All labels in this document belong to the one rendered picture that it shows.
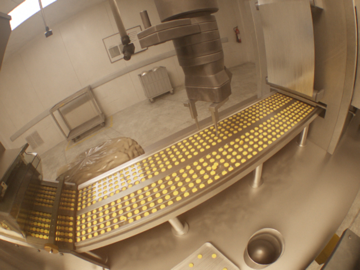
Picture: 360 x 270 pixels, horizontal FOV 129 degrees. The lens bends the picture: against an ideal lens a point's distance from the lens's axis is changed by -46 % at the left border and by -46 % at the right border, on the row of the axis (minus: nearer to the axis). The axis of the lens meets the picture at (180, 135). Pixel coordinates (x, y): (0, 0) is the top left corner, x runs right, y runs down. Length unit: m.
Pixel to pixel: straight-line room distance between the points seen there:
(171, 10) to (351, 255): 0.50
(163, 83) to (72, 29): 2.58
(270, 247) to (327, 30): 0.61
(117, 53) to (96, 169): 3.57
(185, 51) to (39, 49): 4.27
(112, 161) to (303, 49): 0.67
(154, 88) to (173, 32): 3.40
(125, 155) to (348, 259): 0.63
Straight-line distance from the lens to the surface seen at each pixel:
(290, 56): 0.56
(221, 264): 0.43
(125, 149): 0.54
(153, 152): 0.47
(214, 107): 0.25
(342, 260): 0.38
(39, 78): 4.41
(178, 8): 0.23
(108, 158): 0.52
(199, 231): 0.46
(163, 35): 0.19
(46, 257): 0.48
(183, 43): 0.24
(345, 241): 0.39
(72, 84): 4.12
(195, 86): 0.27
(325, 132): 0.66
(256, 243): 0.44
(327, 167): 0.64
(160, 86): 3.61
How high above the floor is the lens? 1.23
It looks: 34 degrees down
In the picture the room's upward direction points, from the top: 18 degrees counter-clockwise
